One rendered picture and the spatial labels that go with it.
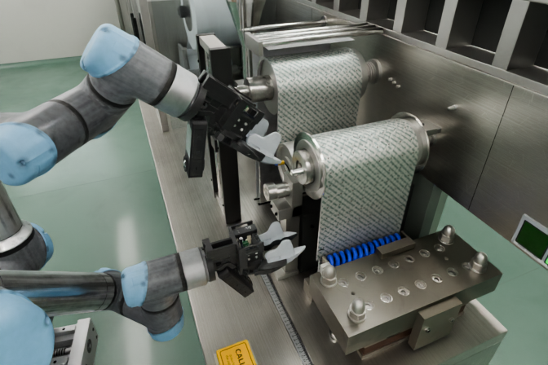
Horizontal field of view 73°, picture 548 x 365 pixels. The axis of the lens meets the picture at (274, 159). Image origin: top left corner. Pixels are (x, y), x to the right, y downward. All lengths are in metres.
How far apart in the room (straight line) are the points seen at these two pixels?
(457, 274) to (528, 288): 1.63
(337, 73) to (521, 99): 0.40
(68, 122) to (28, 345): 0.27
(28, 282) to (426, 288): 0.74
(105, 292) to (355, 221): 0.55
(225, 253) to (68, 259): 1.91
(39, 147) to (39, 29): 5.77
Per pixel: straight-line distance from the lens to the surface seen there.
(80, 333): 1.20
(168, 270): 0.74
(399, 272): 0.91
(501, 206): 0.89
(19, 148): 0.52
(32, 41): 6.34
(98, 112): 0.60
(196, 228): 1.18
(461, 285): 0.93
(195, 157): 0.64
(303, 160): 0.76
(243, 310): 0.97
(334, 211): 0.82
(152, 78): 0.56
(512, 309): 2.41
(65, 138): 0.56
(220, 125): 0.62
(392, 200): 0.91
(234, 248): 0.75
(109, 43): 0.55
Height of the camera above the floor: 1.69
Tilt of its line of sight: 32 degrees down
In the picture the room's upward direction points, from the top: straight up
